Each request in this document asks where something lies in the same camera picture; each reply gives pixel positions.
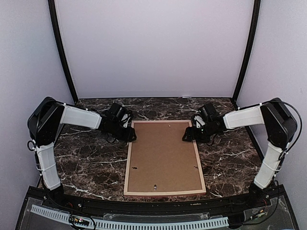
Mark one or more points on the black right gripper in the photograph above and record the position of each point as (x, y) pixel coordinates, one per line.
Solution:
(188, 132)

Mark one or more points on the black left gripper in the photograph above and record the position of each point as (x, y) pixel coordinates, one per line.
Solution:
(128, 136)

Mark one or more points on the brown cardboard backing board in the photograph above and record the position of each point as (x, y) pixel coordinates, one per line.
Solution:
(164, 155)

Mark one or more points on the pink wooden picture frame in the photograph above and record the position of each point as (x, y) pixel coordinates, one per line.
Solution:
(165, 191)

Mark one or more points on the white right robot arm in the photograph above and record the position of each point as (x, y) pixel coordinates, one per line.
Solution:
(281, 127)

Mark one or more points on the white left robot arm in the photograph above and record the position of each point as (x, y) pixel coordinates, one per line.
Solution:
(44, 122)

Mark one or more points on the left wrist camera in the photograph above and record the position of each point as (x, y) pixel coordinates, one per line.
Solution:
(118, 113)

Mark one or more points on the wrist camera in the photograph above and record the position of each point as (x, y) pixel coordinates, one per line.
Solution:
(118, 113)
(208, 112)

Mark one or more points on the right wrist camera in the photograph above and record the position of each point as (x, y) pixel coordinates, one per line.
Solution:
(208, 112)

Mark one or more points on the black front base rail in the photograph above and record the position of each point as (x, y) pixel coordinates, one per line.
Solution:
(233, 207)

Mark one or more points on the white slotted cable duct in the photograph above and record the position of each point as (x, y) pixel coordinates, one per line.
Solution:
(132, 222)

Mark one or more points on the right black corner post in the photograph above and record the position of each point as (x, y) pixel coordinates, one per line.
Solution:
(248, 49)

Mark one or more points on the black corner post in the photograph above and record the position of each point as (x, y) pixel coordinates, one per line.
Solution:
(61, 50)
(248, 49)

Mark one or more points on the left black corner post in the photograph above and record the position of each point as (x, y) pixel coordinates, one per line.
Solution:
(61, 50)

